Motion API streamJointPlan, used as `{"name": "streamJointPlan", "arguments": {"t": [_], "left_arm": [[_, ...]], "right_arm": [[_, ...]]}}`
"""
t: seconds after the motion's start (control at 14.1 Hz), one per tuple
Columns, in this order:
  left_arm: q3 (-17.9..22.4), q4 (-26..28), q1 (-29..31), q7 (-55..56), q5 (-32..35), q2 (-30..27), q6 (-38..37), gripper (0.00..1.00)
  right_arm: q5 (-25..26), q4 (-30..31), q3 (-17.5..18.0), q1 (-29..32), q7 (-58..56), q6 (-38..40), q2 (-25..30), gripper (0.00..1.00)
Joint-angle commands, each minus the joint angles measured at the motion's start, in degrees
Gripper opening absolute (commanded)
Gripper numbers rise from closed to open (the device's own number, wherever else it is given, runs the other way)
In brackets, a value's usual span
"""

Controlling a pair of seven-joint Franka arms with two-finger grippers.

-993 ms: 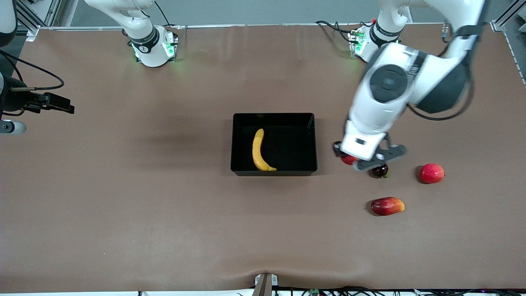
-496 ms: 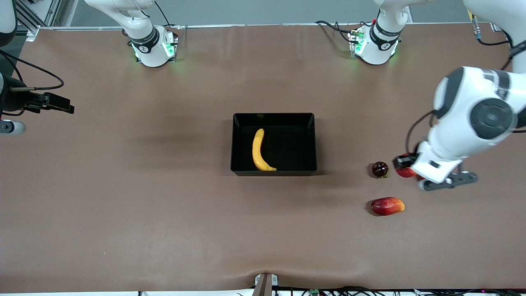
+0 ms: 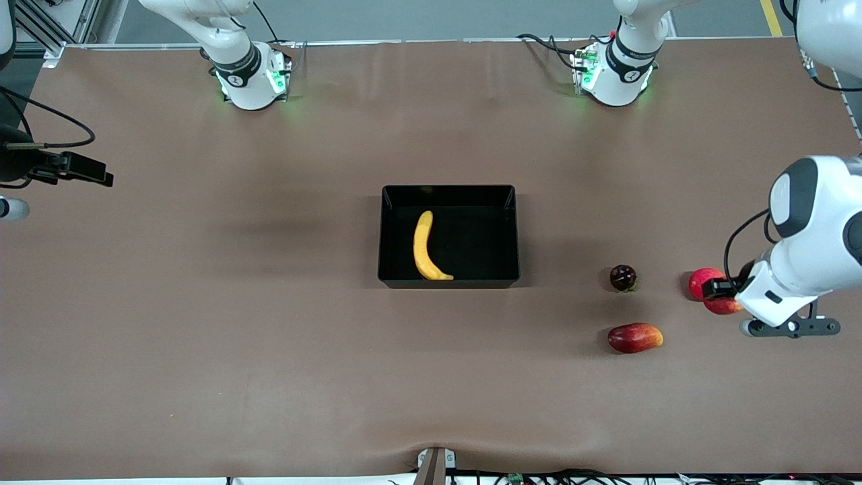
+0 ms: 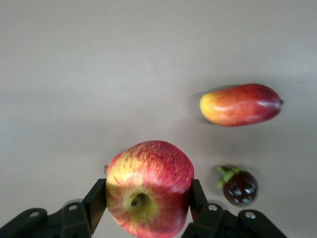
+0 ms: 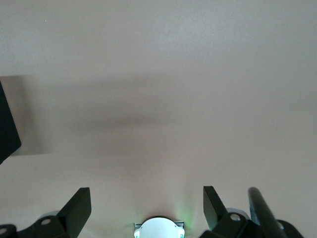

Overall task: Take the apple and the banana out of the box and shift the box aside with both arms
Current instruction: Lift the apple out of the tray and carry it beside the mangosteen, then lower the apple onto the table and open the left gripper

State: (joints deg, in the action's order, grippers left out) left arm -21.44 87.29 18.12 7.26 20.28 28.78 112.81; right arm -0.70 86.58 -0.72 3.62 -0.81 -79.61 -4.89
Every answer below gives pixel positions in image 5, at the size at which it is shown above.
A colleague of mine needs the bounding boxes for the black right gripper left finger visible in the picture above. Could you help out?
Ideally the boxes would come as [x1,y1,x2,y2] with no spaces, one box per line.
[0,187,92,238]

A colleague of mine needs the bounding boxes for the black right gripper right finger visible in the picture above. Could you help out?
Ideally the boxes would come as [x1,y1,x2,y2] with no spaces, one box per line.
[200,185,303,238]

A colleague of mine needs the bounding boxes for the black plastic box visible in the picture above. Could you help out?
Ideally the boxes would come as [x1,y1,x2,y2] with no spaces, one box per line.
[0,80,22,166]

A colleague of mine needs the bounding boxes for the brown table mat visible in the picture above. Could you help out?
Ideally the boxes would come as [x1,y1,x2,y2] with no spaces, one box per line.
[0,0,317,238]

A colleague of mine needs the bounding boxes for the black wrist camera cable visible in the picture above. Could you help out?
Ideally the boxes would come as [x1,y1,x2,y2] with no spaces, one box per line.
[248,187,286,238]

